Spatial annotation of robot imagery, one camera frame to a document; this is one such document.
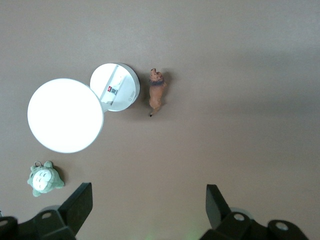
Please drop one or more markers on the white round desk lamp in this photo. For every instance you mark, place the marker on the white round desk lamp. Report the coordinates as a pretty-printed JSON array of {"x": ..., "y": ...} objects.
[{"x": 65, "y": 115}]

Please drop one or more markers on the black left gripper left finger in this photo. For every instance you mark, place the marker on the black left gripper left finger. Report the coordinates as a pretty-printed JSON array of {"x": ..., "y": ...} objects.
[{"x": 67, "y": 215}]

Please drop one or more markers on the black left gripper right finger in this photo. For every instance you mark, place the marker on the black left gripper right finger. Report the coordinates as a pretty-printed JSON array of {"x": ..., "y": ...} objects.
[{"x": 225, "y": 220}]

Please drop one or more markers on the brown lion statue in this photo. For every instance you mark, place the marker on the brown lion statue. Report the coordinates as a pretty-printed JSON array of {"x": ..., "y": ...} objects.
[{"x": 157, "y": 93}]

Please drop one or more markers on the grey-green Totoro plush toy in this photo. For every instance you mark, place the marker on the grey-green Totoro plush toy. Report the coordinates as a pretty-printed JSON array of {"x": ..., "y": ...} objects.
[{"x": 42, "y": 178}]

